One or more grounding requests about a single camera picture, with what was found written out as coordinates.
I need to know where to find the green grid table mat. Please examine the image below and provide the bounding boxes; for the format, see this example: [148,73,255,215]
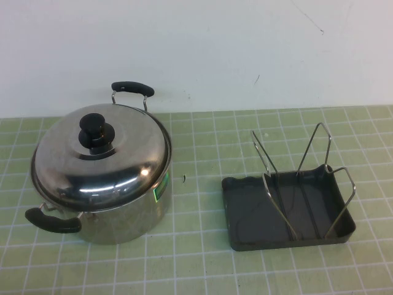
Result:
[0,105,393,295]

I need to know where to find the stainless steel pot black handles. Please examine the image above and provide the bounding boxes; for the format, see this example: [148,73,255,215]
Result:
[24,81,173,245]

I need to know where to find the stainless steel lid black knob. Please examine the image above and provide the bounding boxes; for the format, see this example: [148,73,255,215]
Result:
[31,103,171,213]

